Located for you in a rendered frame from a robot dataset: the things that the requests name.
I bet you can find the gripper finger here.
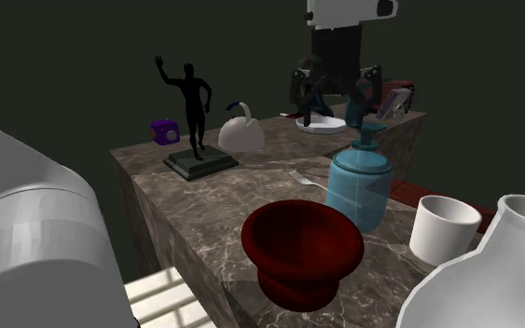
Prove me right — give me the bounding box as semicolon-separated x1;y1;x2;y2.
348;64;384;116
288;66;337;129

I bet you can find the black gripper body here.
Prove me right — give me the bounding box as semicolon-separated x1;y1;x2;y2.
311;24;364;96

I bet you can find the pale printed box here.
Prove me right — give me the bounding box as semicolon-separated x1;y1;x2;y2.
375;87;414;122

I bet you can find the red box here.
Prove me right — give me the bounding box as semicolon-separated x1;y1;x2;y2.
381;79;417;110

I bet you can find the teal bottle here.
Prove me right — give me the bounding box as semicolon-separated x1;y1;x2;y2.
344;79;375;131

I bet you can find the white plate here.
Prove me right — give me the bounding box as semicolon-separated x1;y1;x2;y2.
295;113;349;135

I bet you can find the white domed kettle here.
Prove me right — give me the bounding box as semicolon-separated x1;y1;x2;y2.
217;101;267;154

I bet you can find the silver fork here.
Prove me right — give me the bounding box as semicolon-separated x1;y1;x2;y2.
287;170;329;192

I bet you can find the blue glass soap dispenser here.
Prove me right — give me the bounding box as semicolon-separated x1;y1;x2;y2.
325;122;394;234

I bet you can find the black human figure statue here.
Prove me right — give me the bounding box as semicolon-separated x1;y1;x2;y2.
154;54;240;183

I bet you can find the dark red bowl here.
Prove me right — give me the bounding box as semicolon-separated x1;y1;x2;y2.
240;198;366;314

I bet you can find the purple cube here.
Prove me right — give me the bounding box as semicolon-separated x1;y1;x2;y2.
149;118;182;147

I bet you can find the white cup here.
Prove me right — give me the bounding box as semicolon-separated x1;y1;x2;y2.
408;194;484;268

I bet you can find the white vase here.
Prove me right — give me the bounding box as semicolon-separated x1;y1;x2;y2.
395;193;525;328

